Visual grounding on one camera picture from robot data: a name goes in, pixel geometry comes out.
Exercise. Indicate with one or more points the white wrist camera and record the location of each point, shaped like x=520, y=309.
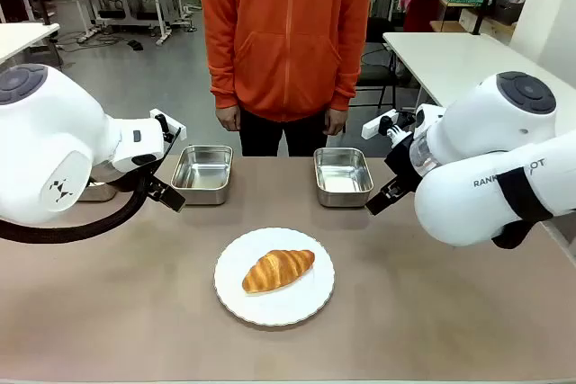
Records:
x=373, y=127
x=173, y=122

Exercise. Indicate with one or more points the person's left hand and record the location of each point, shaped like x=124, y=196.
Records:
x=335, y=123

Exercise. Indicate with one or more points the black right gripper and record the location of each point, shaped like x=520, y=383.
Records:
x=405, y=163

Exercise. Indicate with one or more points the rectangular steel container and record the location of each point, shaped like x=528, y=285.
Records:
x=101, y=193
x=200, y=197
x=342, y=199

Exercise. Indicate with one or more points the wooden shelf board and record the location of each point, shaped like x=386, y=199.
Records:
x=454, y=26

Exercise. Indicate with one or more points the black trousers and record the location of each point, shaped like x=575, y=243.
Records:
x=265, y=136

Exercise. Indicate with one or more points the dark storage basket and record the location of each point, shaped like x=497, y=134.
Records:
x=506, y=8

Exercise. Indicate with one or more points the dark red cloth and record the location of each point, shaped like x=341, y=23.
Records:
x=418, y=15

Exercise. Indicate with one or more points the white scalloped plate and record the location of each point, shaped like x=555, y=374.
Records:
x=270, y=309

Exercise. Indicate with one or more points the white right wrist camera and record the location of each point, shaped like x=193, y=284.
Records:
x=373, y=127

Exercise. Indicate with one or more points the large white table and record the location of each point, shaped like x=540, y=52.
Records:
x=450, y=56

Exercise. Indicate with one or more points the white floor power strip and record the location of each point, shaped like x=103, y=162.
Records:
x=87, y=37

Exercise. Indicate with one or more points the black chair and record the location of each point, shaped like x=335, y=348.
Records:
x=378, y=74

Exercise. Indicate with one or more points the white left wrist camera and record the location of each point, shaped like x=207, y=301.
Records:
x=173, y=122

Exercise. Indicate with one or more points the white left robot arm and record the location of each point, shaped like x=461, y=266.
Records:
x=45, y=141

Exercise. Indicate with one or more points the orange zip hoodie torso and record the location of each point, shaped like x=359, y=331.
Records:
x=288, y=42

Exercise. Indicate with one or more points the small white table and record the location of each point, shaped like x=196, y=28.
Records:
x=22, y=38

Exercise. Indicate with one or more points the golden croissant bread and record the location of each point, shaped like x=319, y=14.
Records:
x=276, y=269

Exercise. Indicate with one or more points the person's right hand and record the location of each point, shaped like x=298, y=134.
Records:
x=228, y=118

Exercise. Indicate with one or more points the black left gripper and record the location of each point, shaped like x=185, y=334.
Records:
x=155, y=186

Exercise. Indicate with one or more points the black floor pedal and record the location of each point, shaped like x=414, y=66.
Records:
x=135, y=45

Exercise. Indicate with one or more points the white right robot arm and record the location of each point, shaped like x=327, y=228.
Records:
x=472, y=204

